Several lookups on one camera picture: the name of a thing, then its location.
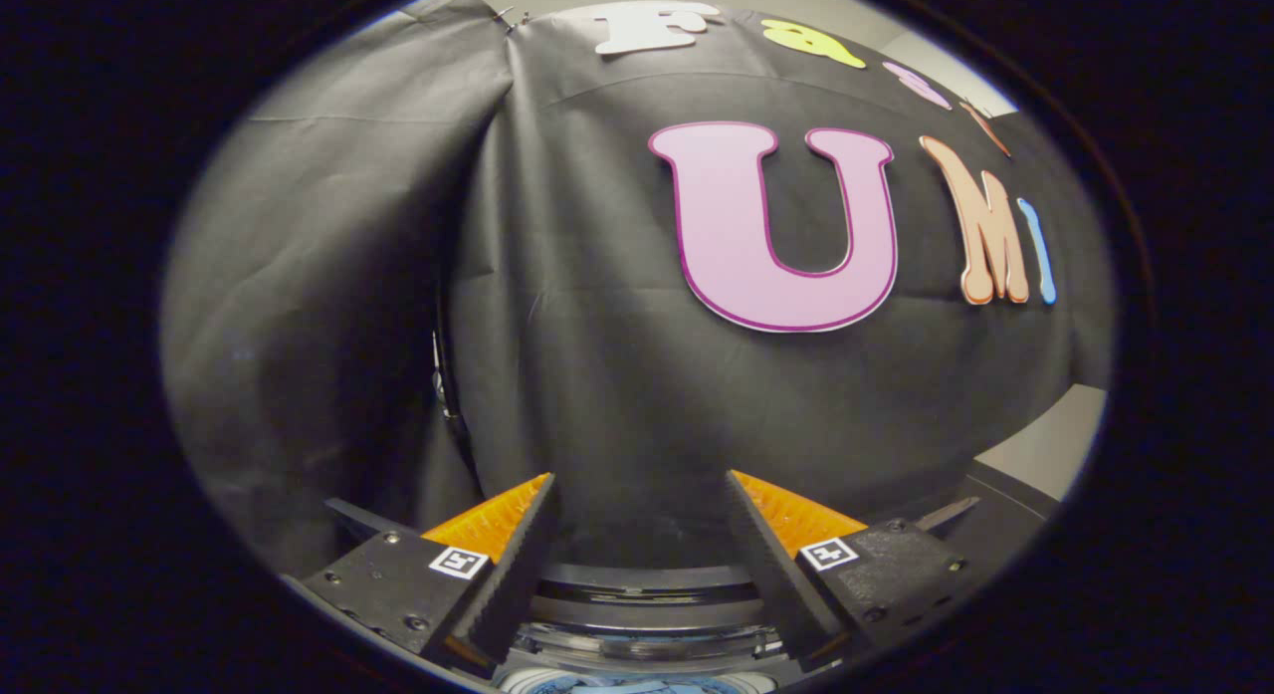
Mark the white cabinet with grey top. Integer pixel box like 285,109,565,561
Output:
941,383,1108,576

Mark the light blue shirt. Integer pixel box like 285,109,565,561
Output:
518,672,772,694

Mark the black backdrop cloth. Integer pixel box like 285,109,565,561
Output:
159,0,1116,576

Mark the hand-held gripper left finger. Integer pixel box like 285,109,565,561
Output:
299,472,558,675

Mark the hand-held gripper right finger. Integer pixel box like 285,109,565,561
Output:
724,469,971,670

